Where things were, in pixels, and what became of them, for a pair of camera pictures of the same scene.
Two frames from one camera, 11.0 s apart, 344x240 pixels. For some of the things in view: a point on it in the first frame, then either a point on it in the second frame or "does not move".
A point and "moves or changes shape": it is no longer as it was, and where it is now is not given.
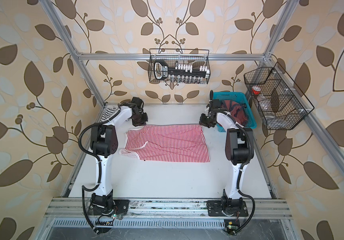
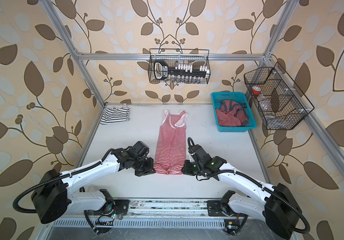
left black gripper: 145,120 -> 150,168
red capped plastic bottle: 256,90 does not move
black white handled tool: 160,69 does not move
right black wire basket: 281,104 does not move
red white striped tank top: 166,143 moves or changes shape
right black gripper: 202,121 -> 186,170
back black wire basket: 179,65 does not move
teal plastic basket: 237,104 does not move
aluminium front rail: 61,208 does not move
